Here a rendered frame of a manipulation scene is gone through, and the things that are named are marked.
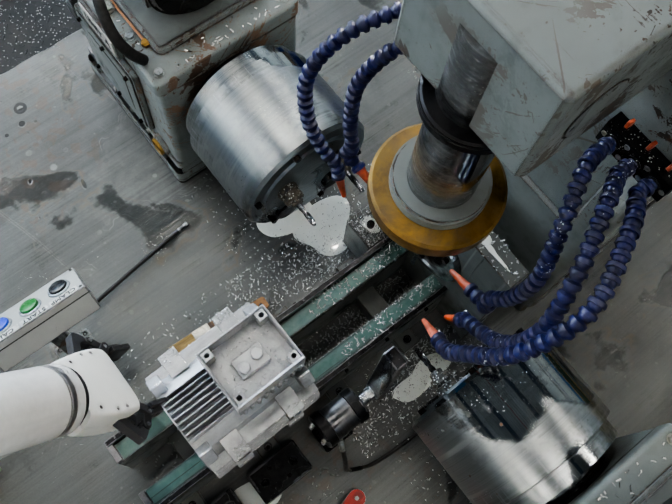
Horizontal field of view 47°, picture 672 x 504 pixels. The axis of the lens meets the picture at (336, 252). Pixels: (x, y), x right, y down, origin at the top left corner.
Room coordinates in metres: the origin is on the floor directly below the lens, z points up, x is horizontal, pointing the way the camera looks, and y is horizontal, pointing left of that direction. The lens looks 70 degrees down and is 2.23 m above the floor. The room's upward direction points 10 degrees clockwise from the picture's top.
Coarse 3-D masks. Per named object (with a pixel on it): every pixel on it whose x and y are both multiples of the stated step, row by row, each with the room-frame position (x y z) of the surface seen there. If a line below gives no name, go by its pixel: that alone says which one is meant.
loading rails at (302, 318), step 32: (384, 256) 0.47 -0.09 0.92; (320, 288) 0.39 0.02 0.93; (288, 320) 0.33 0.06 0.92; (320, 320) 0.35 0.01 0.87; (384, 320) 0.36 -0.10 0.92; (416, 320) 0.39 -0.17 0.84; (352, 352) 0.29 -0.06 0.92; (320, 384) 0.23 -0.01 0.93; (160, 416) 0.13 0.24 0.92; (128, 448) 0.07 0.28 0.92; (192, 448) 0.09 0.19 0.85; (160, 480) 0.03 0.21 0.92; (192, 480) 0.04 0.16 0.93
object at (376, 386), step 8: (384, 352) 0.23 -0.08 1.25; (392, 352) 0.23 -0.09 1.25; (400, 352) 0.23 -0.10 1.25; (384, 360) 0.22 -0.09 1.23; (392, 360) 0.22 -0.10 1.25; (400, 360) 0.22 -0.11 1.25; (376, 368) 0.22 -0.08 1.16; (384, 368) 0.21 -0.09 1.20; (392, 368) 0.21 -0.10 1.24; (400, 368) 0.21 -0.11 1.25; (376, 376) 0.22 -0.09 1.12; (384, 376) 0.21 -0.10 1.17; (392, 376) 0.20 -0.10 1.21; (368, 384) 0.22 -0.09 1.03; (376, 384) 0.21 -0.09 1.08; (384, 384) 0.21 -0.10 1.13; (368, 392) 0.21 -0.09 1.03; (376, 392) 0.21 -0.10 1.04; (384, 392) 0.21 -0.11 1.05
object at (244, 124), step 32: (256, 64) 0.67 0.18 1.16; (288, 64) 0.69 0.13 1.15; (224, 96) 0.61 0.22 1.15; (256, 96) 0.61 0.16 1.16; (288, 96) 0.62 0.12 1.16; (320, 96) 0.64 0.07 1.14; (192, 128) 0.58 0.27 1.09; (224, 128) 0.56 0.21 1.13; (256, 128) 0.56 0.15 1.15; (288, 128) 0.57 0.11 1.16; (320, 128) 0.58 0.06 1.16; (224, 160) 0.52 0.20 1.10; (256, 160) 0.52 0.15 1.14; (288, 160) 0.52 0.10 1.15; (320, 160) 0.56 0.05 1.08; (256, 192) 0.48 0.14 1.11; (288, 192) 0.50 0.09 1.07; (320, 192) 0.57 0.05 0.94
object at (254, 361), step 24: (264, 312) 0.28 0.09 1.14; (240, 336) 0.24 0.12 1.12; (264, 336) 0.25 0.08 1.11; (288, 336) 0.25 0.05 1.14; (216, 360) 0.20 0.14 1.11; (240, 360) 0.21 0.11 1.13; (264, 360) 0.21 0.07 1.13; (288, 360) 0.22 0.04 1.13; (240, 384) 0.17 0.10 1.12; (264, 384) 0.18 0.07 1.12; (240, 408) 0.14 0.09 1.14
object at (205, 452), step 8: (248, 312) 0.29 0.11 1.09; (304, 368) 0.22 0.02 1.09; (296, 376) 0.20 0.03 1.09; (304, 376) 0.21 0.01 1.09; (312, 376) 0.21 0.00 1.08; (152, 384) 0.16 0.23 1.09; (160, 384) 0.16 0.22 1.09; (304, 384) 0.19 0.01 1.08; (152, 392) 0.14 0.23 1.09; (160, 392) 0.15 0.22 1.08; (200, 448) 0.08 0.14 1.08; (208, 448) 0.08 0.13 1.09; (200, 456) 0.07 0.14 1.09; (208, 456) 0.07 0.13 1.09; (216, 456) 0.07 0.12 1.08; (208, 464) 0.06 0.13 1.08
